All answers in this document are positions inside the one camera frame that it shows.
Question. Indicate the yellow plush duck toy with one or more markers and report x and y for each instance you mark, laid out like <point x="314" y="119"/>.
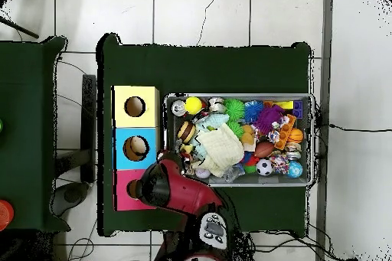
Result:
<point x="187" y="149"/>

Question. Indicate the small toy hamburger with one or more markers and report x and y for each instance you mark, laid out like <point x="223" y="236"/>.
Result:
<point x="187" y="131"/>

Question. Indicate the cream knitted cloth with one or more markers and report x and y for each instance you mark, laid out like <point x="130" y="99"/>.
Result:
<point x="220" y="149"/>

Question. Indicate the purple spiky ball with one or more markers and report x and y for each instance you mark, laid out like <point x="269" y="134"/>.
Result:
<point x="269" y="119"/>

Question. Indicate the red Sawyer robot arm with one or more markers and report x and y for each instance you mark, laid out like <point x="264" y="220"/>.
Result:
<point x="190" y="193"/>

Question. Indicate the wooden box with three holes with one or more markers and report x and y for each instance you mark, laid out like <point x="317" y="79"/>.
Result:
<point x="147" y="135"/>

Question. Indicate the clear shallow mesh bin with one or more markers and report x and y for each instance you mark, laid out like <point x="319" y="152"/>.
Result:
<point x="309" y="108"/>

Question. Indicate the silver can with pull tab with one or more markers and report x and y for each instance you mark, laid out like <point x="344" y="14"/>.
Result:
<point x="177" y="108"/>

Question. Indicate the light teal cloth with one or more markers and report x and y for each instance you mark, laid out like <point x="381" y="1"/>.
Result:
<point x="211" y="120"/>

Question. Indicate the yellow tennis ball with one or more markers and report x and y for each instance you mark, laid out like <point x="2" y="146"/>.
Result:
<point x="193" y="105"/>

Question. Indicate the crushed silver can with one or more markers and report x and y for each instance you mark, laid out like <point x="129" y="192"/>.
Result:
<point x="217" y="105"/>

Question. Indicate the green spiky ball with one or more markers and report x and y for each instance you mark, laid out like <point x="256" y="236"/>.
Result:
<point x="234" y="108"/>

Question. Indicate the black side stand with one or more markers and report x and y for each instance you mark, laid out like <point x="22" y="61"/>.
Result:
<point x="89" y="126"/>

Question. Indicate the small soccer ball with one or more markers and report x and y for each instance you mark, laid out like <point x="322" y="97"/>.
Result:
<point x="264" y="167"/>

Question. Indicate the small orange basketball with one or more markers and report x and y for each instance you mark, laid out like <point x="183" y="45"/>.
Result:
<point x="296" y="134"/>

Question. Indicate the dark green side table cloth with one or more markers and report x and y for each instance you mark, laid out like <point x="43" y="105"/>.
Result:
<point x="30" y="120"/>

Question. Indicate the red disc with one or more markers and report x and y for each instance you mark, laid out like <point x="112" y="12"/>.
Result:
<point x="5" y="214"/>

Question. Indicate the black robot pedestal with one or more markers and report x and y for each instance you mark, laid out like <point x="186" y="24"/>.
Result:
<point x="236" y="249"/>

